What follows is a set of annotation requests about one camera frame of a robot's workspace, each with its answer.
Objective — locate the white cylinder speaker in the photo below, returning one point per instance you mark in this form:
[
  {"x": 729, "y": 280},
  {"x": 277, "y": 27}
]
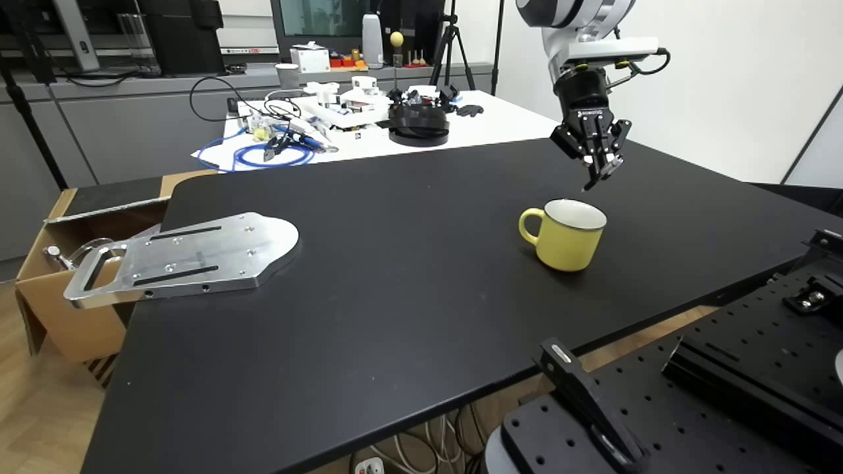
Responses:
[{"x": 372, "y": 40}]

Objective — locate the black camera tripod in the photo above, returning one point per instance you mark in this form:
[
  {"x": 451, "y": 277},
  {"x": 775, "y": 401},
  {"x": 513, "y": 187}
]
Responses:
[{"x": 451, "y": 40}]

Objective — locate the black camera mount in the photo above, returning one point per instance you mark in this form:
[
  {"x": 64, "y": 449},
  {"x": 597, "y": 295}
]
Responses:
[{"x": 588, "y": 399}]

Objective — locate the black light stand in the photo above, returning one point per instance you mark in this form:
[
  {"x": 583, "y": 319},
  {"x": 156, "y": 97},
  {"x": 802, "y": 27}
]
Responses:
[{"x": 31, "y": 122}]

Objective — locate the black headset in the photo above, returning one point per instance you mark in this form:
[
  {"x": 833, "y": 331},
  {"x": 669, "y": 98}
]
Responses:
[{"x": 420, "y": 120}]

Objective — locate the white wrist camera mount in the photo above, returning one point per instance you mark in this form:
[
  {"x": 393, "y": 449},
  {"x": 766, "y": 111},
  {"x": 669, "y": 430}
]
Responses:
[{"x": 614, "y": 49}]

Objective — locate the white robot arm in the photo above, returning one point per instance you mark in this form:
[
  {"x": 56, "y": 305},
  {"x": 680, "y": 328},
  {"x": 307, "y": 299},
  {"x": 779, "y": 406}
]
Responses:
[{"x": 571, "y": 18}]

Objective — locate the small white box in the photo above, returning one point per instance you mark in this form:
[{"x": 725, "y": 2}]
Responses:
[{"x": 310, "y": 58}]

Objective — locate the white rounded robot base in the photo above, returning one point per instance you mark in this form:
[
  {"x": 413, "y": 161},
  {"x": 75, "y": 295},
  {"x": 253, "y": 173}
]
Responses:
[{"x": 839, "y": 368}]

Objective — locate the black perforated breadboard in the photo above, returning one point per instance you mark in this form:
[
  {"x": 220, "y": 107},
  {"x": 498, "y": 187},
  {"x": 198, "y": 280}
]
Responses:
[{"x": 702, "y": 413}]

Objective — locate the black aluminium rail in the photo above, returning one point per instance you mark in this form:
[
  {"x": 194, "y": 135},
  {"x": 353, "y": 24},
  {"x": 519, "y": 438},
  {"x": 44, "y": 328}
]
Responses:
[{"x": 755, "y": 386}]

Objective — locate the white table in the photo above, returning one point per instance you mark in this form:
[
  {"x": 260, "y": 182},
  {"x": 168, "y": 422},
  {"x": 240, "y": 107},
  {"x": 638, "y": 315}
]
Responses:
[{"x": 490, "y": 120}]

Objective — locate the yellow ball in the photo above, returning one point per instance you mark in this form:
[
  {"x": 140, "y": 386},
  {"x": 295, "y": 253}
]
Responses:
[{"x": 397, "y": 40}]

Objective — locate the large dark display screen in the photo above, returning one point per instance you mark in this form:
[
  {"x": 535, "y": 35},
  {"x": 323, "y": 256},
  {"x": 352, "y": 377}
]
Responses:
[{"x": 319, "y": 23}]

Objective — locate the black office chair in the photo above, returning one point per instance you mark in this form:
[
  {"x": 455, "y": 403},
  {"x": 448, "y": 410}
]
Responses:
[{"x": 179, "y": 35}]

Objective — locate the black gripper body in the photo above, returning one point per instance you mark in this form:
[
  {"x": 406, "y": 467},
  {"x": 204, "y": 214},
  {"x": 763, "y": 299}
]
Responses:
[{"x": 586, "y": 100}]

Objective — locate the grey cabinet counter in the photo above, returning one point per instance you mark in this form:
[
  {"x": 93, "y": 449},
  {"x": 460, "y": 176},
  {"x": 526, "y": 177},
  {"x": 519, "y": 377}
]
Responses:
[{"x": 115, "y": 122}]

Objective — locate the yellow enamel mug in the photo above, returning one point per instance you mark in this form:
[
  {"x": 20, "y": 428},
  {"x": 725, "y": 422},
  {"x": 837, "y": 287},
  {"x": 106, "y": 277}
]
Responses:
[{"x": 571, "y": 241}]

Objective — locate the brown cardboard box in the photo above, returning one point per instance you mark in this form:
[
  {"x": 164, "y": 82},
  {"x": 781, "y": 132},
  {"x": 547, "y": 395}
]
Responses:
[{"x": 61, "y": 324}]

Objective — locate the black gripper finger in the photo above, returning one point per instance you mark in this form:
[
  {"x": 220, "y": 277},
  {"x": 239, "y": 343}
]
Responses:
[
  {"x": 614, "y": 154},
  {"x": 594, "y": 151}
]

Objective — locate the silver metal mounting plate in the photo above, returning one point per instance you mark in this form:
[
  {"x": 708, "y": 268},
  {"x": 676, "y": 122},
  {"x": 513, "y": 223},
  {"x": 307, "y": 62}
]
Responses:
[{"x": 201, "y": 253}]

